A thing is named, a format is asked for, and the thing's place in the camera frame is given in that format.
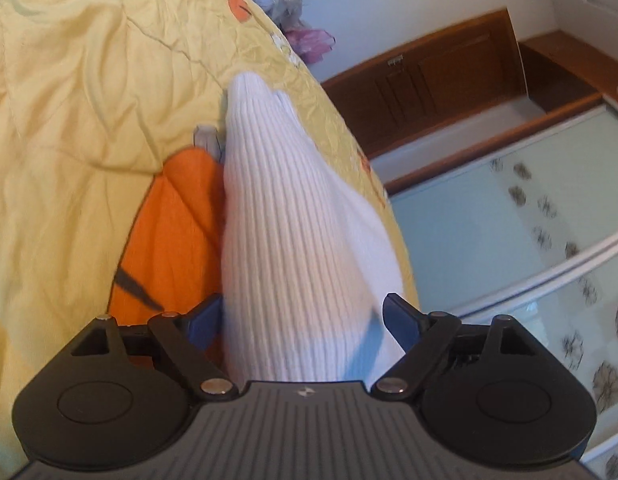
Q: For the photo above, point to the flower-patterned glass wardrobe door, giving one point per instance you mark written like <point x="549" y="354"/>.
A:
<point x="464" y="240"/>

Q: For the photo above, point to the purple plastic bag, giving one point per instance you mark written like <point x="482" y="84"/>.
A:
<point x="311" y="44"/>

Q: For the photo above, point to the brown wooden door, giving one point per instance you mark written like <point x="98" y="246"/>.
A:
<point x="439" y="85"/>

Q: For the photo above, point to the yellow printed bedsheet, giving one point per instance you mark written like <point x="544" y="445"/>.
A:
<point x="64" y="110"/>

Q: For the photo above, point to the white ribbed sock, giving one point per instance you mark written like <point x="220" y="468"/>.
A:
<point x="279" y="235"/>

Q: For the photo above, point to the wooden door frame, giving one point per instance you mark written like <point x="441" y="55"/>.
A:
<point x="564" y="65"/>

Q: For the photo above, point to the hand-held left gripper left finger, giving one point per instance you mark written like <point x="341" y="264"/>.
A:
<point x="205" y="325"/>

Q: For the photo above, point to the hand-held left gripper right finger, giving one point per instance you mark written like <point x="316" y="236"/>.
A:
<point x="401" y="321"/>

